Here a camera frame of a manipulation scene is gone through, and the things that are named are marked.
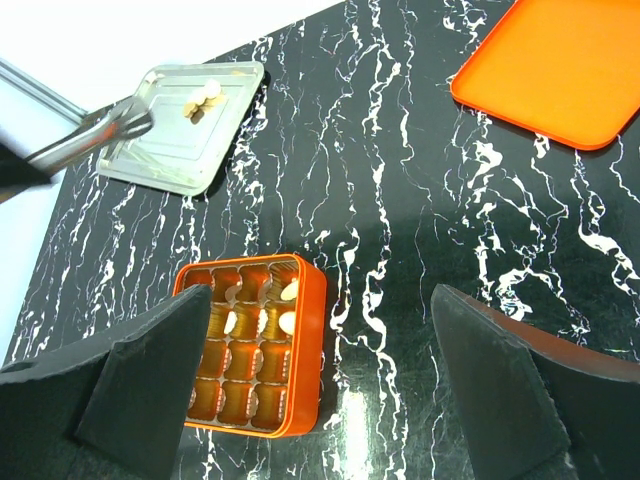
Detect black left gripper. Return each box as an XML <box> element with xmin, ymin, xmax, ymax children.
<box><xmin>1</xmin><ymin>142</ymin><xmax>54</xmax><ymax>203</ymax></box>

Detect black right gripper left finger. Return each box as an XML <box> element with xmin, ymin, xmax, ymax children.
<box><xmin>1</xmin><ymin>285</ymin><xmax>210</xmax><ymax>479</ymax></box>

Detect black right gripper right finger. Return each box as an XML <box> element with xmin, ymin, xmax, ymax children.
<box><xmin>431</xmin><ymin>284</ymin><xmax>639</xmax><ymax>479</ymax></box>

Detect silver metal tongs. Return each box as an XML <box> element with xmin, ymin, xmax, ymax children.
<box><xmin>26</xmin><ymin>96</ymin><xmax>154</xmax><ymax>175</ymax></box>

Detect white chocolate piece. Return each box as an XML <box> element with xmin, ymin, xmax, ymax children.
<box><xmin>224</xmin><ymin>311</ymin><xmax>237</xmax><ymax>335</ymax></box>

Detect dark round chocolate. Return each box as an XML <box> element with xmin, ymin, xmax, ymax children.
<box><xmin>224</xmin><ymin>285</ymin><xmax>242</xmax><ymax>304</ymax></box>

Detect dark shell chocolate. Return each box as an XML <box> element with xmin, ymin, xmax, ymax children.
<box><xmin>258</xmin><ymin>284</ymin><xmax>272</xmax><ymax>304</ymax></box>

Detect white oval chocolate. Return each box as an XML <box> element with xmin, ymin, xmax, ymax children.
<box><xmin>280</xmin><ymin>280</ymin><xmax>299</xmax><ymax>302</ymax></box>
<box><xmin>278</xmin><ymin>311</ymin><xmax>296</xmax><ymax>336</ymax></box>

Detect orange chocolate box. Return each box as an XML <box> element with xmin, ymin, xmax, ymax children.
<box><xmin>173</xmin><ymin>253</ymin><xmax>327</xmax><ymax>439</ymax></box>

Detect silver metal tray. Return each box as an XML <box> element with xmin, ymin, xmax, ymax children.
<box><xmin>96</xmin><ymin>61</ymin><xmax>265</xmax><ymax>196</ymax></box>

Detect orange box lid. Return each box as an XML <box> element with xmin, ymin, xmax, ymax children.
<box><xmin>450</xmin><ymin>1</ymin><xmax>639</xmax><ymax>151</ymax></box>

